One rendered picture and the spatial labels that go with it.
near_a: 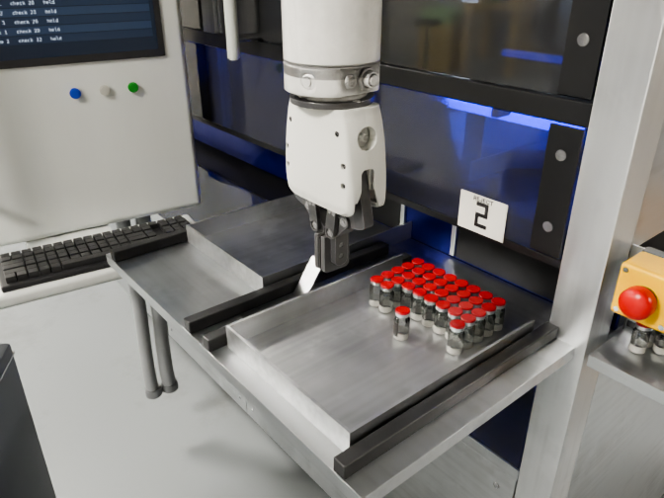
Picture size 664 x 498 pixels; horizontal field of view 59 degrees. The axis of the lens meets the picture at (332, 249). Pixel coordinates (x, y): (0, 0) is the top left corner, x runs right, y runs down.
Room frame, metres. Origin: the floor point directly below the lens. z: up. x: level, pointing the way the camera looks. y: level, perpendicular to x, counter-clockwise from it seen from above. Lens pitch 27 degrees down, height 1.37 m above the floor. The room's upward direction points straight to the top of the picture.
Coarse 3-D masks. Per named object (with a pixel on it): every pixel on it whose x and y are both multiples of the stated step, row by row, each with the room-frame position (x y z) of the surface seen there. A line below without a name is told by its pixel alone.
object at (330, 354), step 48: (336, 288) 0.79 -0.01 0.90; (240, 336) 0.64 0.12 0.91; (288, 336) 0.69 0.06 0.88; (336, 336) 0.69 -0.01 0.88; (384, 336) 0.69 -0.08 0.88; (432, 336) 0.69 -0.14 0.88; (288, 384) 0.55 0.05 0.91; (336, 384) 0.58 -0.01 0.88; (384, 384) 0.58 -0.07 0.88; (432, 384) 0.55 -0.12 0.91; (336, 432) 0.48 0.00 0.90
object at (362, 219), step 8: (368, 184) 0.50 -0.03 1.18; (368, 192) 0.49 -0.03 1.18; (360, 200) 0.49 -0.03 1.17; (368, 200) 0.49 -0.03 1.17; (360, 208) 0.49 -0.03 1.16; (368, 208) 0.49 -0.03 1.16; (352, 216) 0.50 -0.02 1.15; (360, 216) 0.49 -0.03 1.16; (368, 216) 0.49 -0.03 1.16; (352, 224) 0.50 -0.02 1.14; (360, 224) 0.49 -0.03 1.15; (368, 224) 0.49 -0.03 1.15
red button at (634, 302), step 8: (632, 288) 0.60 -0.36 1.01; (640, 288) 0.60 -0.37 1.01; (624, 296) 0.60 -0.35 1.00; (632, 296) 0.59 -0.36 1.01; (640, 296) 0.59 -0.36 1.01; (648, 296) 0.59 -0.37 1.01; (624, 304) 0.60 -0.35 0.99; (632, 304) 0.59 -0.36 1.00; (640, 304) 0.58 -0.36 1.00; (648, 304) 0.58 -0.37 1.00; (656, 304) 0.59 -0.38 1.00; (624, 312) 0.60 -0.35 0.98; (632, 312) 0.59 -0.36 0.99; (640, 312) 0.58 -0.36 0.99; (648, 312) 0.58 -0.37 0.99
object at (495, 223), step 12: (468, 192) 0.83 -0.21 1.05; (468, 204) 0.82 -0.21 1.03; (492, 204) 0.79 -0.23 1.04; (504, 204) 0.78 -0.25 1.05; (468, 216) 0.82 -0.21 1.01; (492, 216) 0.79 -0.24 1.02; (504, 216) 0.77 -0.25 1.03; (468, 228) 0.82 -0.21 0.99; (480, 228) 0.80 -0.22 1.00; (492, 228) 0.79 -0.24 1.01; (504, 228) 0.77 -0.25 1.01
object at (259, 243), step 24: (216, 216) 1.04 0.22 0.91; (240, 216) 1.07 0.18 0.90; (264, 216) 1.11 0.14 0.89; (288, 216) 1.12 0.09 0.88; (192, 240) 0.99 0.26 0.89; (216, 240) 1.00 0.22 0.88; (240, 240) 1.00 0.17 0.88; (264, 240) 1.00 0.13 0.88; (288, 240) 1.00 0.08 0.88; (312, 240) 1.00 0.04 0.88; (360, 240) 0.93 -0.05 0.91; (384, 240) 0.97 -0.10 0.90; (240, 264) 0.85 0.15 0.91; (264, 264) 0.91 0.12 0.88; (288, 264) 0.91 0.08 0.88
